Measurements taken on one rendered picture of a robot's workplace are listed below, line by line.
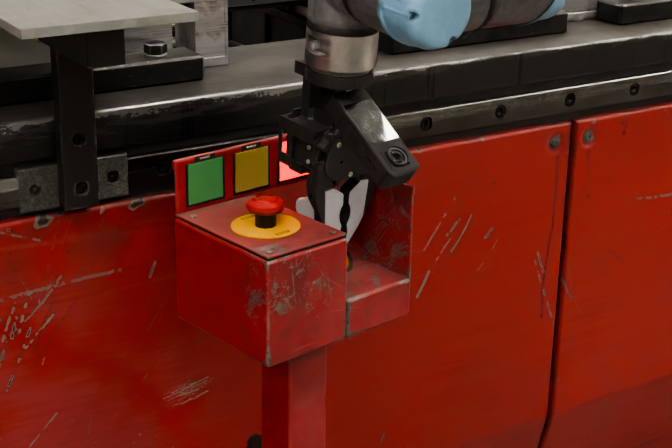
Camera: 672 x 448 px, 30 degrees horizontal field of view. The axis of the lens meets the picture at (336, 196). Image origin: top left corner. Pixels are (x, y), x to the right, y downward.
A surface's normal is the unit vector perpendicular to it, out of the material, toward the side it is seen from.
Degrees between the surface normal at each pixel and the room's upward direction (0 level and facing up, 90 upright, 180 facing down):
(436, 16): 95
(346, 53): 94
